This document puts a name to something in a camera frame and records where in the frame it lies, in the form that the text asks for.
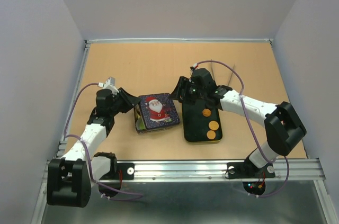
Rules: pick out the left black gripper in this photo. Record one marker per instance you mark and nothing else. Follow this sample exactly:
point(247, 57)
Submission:
point(130, 101)

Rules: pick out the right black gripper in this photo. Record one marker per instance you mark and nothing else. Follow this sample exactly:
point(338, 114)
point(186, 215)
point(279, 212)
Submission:
point(183, 83)

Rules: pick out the gold tin lid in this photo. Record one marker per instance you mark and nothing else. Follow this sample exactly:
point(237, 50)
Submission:
point(153, 101)

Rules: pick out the gold cookie tin box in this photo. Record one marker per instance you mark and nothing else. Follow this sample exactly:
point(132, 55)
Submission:
point(147, 121)

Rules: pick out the metal tongs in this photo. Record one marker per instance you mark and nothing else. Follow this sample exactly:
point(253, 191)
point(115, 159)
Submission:
point(229, 78)

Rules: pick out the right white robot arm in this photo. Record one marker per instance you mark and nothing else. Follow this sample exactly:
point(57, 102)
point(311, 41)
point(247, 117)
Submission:
point(283, 126)

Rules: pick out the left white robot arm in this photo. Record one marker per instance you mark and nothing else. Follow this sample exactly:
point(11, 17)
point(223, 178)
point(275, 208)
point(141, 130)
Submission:
point(70, 178)

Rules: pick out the white paper cup bottom-left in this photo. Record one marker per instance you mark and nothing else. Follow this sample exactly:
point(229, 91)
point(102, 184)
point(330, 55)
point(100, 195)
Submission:
point(140, 125)

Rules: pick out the orange swirl cookie right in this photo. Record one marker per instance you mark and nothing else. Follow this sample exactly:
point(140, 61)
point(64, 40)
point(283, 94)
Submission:
point(206, 112)

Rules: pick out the black tray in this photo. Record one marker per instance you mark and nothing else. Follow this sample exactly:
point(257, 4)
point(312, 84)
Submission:
point(195, 125)

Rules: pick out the round orange cookie upper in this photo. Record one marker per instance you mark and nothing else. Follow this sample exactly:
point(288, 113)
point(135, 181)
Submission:
point(213, 125)

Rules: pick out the round orange cookie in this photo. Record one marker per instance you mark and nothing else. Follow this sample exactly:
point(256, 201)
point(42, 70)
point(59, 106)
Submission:
point(213, 125)
point(211, 135)

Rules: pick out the round orange cookie lower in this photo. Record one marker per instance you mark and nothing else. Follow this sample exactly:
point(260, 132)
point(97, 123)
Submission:
point(211, 135)

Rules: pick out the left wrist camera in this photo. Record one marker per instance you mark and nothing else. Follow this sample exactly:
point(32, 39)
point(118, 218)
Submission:
point(110, 84)

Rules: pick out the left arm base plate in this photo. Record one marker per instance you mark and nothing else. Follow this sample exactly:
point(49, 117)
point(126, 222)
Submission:
point(125, 171)

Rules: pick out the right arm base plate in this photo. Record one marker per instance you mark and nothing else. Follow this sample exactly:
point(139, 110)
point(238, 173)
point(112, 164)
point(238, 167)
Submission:
point(241, 170)

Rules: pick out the aluminium rail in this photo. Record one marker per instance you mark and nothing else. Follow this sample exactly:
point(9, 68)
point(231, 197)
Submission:
point(209, 170)

